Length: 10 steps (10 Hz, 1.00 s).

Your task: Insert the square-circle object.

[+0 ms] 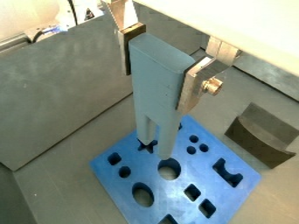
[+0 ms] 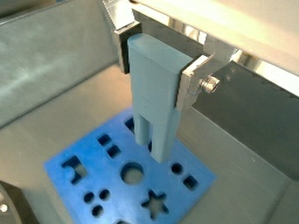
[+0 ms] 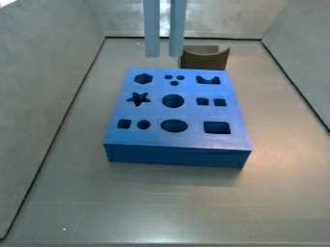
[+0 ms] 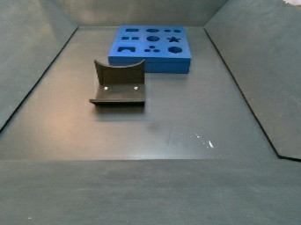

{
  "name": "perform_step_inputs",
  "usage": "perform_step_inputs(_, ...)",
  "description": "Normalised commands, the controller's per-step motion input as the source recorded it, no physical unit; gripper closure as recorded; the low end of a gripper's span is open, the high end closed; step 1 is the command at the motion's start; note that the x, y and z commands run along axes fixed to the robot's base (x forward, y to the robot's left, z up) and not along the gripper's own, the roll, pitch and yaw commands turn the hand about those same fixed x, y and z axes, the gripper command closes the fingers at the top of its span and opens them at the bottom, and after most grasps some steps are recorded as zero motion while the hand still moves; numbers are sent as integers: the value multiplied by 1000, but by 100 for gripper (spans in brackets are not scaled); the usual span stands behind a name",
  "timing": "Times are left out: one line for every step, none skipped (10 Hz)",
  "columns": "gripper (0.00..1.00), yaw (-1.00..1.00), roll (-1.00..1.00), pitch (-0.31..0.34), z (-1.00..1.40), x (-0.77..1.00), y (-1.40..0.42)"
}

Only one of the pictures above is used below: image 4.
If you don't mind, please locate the black curved holder stand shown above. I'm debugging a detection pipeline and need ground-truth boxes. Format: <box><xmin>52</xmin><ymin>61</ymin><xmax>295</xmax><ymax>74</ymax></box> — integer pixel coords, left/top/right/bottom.
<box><xmin>90</xmin><ymin>61</ymin><xmax>146</xmax><ymax>105</ymax></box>

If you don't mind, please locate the blue shape-sorter block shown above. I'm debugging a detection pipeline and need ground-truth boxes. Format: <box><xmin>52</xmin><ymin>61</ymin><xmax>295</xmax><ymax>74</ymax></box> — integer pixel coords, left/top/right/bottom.
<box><xmin>109</xmin><ymin>25</ymin><xmax>192</xmax><ymax>74</ymax></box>

